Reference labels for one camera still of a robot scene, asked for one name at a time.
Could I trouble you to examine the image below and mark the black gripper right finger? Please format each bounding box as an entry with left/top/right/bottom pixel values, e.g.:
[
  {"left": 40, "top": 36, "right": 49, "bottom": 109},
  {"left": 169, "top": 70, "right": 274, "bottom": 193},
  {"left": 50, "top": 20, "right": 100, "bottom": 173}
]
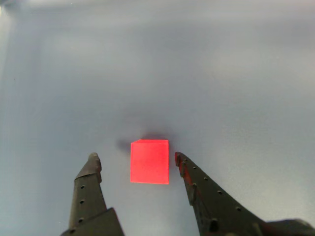
[{"left": 174, "top": 151, "right": 315, "bottom": 236}]

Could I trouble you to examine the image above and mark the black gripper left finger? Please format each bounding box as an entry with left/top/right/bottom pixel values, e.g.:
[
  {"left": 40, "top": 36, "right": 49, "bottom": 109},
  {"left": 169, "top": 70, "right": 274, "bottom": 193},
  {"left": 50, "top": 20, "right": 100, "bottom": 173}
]
[{"left": 60, "top": 152, "right": 126, "bottom": 236}]

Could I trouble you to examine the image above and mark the red cube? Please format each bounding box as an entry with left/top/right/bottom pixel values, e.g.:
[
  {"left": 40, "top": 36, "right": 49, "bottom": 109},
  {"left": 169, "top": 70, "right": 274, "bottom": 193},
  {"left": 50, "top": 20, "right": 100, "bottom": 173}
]
[{"left": 129, "top": 139, "right": 171, "bottom": 185}]

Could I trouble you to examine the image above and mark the grey-blue table mat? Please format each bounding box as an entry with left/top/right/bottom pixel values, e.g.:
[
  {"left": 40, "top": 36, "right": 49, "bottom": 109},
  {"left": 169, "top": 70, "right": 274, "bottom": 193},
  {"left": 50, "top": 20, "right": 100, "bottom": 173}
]
[{"left": 0, "top": 0, "right": 315, "bottom": 236}]

